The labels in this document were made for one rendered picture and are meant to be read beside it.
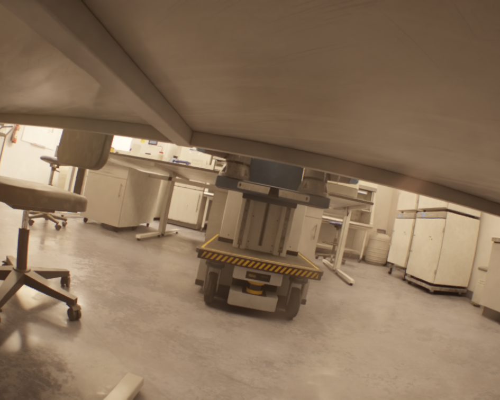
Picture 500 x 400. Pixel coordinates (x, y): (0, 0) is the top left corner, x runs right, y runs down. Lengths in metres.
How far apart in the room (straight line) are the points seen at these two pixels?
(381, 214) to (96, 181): 5.53
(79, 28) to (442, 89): 0.41
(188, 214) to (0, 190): 4.59
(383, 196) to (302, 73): 6.07
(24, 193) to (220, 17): 0.83
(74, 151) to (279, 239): 1.26
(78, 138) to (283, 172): 1.17
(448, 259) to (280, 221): 2.43
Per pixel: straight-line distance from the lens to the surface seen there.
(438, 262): 3.49
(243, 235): 1.70
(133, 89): 0.43
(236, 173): 1.49
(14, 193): 0.96
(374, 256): 5.65
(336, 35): 0.28
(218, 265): 1.49
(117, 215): 3.25
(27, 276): 1.23
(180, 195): 5.36
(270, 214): 1.74
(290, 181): 1.68
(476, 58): 0.30
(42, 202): 1.01
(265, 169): 1.68
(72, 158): 1.31
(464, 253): 3.76
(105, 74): 0.40
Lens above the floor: 0.55
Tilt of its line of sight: 3 degrees up
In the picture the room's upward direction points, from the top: 12 degrees clockwise
